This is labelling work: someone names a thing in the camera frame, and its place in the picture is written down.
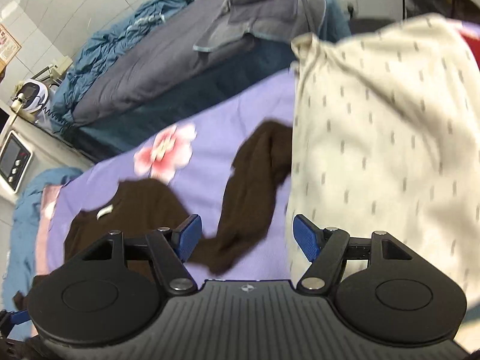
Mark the dark brown long-sleeve shirt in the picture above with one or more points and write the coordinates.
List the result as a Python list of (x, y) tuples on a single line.
[(240, 248)]

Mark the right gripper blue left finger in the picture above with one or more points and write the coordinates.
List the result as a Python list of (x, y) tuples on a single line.
[(186, 236)]

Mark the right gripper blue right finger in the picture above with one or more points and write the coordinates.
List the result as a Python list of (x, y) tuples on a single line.
[(308, 237)]

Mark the purple floral bed sheet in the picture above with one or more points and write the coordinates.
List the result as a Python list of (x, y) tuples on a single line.
[(215, 137)]

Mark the cream patterned pillow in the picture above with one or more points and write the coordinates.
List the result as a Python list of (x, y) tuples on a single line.
[(386, 138)]

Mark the cream appliance with control panel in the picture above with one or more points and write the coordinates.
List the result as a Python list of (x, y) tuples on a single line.
[(27, 150)]

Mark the grey folded garment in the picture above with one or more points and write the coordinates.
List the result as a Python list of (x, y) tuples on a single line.
[(271, 20)]

